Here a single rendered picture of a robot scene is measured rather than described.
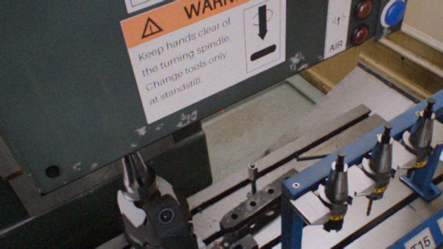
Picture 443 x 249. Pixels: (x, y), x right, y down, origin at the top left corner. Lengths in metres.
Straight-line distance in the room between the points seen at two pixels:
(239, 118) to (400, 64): 0.69
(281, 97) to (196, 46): 1.65
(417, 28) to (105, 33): 1.28
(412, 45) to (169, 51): 1.26
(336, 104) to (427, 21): 0.43
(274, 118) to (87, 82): 1.60
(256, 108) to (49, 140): 1.64
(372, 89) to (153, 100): 1.36
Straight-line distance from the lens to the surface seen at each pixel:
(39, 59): 0.35
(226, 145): 1.83
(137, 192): 0.74
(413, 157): 0.96
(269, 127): 1.89
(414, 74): 1.62
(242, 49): 0.43
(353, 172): 0.90
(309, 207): 0.84
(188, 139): 1.45
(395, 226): 1.24
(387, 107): 1.66
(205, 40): 0.40
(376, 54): 1.71
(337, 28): 0.50
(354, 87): 1.73
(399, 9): 0.56
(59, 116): 0.38
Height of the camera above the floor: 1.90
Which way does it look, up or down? 43 degrees down
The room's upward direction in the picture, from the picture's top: 7 degrees counter-clockwise
